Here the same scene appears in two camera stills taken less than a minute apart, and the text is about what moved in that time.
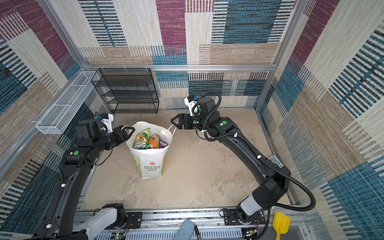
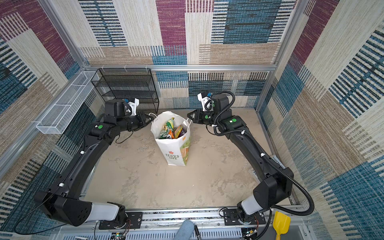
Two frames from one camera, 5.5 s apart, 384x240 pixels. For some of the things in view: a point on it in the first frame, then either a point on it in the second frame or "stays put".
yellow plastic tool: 281,224 stays put
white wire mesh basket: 55,121 stays put
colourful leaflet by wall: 275,159 stays put
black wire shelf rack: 128,90 stays put
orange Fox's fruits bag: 154,141 -> 177,131
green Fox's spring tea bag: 142,140 -> 169,126
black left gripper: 124,136 -> 141,117
